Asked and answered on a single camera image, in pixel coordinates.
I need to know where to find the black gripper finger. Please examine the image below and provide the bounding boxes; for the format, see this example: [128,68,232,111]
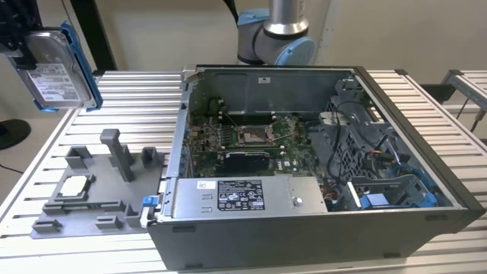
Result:
[14,42,40,71]

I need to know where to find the hard disk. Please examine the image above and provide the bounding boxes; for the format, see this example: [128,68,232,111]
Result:
[24,21,104,113]

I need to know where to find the grey metal disk bay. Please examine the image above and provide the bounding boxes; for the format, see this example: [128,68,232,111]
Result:
[306,76,456,212]

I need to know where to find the small blue disk carrier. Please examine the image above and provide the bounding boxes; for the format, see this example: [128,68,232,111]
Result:
[358,194,390,209]

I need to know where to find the black round monitor foot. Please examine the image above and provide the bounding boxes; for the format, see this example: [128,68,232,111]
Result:
[0,119,32,151]

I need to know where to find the silver CPU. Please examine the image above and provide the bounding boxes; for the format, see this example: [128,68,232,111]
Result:
[58,176,94,198]

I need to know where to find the grey parts rack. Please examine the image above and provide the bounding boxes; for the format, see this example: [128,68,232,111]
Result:
[29,128,166,241]

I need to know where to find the CPU socket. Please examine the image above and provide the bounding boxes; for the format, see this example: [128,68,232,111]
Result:
[237,125,274,148]

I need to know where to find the installed green RAM stick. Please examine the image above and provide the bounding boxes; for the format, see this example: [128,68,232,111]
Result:
[222,144,284,152]

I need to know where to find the black graphics card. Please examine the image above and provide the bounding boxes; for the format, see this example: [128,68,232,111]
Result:
[222,151,272,176]

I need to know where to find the green motherboard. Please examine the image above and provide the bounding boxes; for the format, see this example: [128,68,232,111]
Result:
[188,112,325,179]

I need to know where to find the silver power supply unit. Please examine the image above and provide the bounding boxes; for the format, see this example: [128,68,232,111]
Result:
[170,176,329,221]

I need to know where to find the black open PC case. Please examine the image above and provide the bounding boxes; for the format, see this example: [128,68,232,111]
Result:
[145,64,487,272]

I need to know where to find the slatted metal side table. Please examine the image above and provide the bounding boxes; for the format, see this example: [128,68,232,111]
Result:
[440,70,487,115]

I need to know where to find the black upright post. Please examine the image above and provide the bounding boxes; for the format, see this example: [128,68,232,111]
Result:
[69,0,118,72]

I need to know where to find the thin black floor cable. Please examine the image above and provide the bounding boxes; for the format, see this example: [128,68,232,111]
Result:
[0,163,24,175]

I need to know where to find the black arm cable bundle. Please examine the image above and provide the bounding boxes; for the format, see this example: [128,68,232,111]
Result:
[220,0,244,21]

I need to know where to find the socket cover metal frame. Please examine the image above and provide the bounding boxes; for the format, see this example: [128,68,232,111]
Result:
[224,111,274,135]

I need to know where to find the locking lever wire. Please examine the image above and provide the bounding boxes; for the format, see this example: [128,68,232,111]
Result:
[273,128,301,141]

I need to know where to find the blue wire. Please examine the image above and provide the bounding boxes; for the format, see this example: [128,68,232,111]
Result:
[390,163,434,200]

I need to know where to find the black table bracket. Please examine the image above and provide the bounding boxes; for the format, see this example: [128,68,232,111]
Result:
[418,83,456,104]

